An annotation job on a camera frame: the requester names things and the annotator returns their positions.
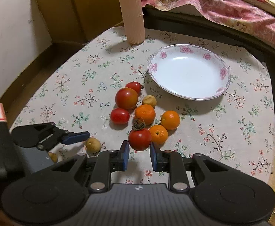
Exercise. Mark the mandarin front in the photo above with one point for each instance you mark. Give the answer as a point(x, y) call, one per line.
point(159, 134)

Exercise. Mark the stemmed red tomato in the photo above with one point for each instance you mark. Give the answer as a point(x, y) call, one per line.
point(139, 137)

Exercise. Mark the white floral plate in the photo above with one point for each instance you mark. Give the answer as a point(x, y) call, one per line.
point(189, 72)

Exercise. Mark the brown longan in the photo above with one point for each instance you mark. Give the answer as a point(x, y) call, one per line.
point(149, 100)
point(92, 145)
point(53, 157)

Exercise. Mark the wooden cabinet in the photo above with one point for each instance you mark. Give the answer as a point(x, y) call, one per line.
point(78, 21)

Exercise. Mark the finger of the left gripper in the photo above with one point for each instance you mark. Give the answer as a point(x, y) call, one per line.
point(45, 136)

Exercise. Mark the pink ribbed cylinder container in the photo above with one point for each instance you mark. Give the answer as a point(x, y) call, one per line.
point(133, 19)

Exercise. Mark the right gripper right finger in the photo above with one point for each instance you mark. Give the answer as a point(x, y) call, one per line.
point(174, 164)

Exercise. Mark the large red tomato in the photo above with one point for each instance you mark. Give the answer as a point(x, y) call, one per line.
point(126, 98)

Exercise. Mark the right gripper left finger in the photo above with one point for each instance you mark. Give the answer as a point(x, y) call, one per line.
point(106, 163)

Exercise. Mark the small tomato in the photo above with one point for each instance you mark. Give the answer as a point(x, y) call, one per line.
point(136, 86)
point(119, 116)

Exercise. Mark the floral tablecloth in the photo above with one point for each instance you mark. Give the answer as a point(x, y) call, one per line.
point(105, 85)

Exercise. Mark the large textured mandarin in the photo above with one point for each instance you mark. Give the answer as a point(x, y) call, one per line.
point(146, 113)

